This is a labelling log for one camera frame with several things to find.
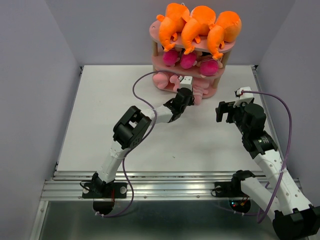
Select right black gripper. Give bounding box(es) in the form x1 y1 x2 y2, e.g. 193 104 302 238
215 100 249 136

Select pink plush with face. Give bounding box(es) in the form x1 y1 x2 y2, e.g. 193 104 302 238
192 78 210 105

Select pink striped plush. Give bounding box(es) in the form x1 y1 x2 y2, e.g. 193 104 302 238
152 71 172 90
169 74 183 92

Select boy doll pink pants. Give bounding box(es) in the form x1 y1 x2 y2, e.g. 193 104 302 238
162 49 181 67
180 50 203 70
196 56 223 78

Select orange shark plush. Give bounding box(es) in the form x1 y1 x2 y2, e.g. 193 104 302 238
181 5 216 55
156 2 190 52

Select plain orange plush toy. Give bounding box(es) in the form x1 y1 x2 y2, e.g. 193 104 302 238
207 11 242 60

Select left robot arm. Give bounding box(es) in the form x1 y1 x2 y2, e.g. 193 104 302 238
86 87 194 199

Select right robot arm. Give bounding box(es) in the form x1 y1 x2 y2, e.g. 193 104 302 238
211 101 320 240

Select pink three-tier shelf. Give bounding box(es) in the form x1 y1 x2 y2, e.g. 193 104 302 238
149 20 236 99

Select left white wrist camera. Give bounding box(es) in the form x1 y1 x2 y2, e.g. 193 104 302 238
177 75 193 91

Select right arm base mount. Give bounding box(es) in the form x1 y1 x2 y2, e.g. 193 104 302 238
211 170 257 217

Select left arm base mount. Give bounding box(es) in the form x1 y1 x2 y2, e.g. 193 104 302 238
79 180 128 217

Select aluminium rail frame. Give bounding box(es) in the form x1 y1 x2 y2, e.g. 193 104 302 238
31 65 279 240

